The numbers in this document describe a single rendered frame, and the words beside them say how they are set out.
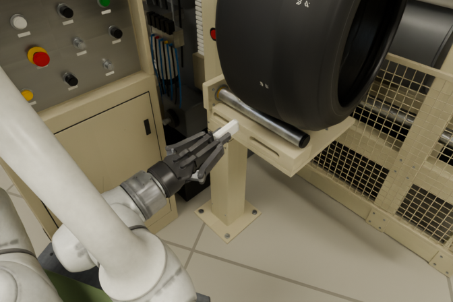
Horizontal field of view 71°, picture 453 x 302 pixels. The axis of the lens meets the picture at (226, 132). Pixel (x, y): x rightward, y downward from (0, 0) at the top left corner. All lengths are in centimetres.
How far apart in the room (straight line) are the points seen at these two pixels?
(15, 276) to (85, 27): 72
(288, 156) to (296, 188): 107
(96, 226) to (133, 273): 10
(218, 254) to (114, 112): 90
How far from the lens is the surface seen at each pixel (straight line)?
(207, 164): 68
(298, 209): 189
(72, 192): 43
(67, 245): 63
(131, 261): 48
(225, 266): 167
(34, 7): 104
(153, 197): 64
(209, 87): 103
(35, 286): 63
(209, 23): 110
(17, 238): 75
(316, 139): 108
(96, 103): 115
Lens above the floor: 150
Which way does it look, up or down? 41 degrees down
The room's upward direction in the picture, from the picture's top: straight up
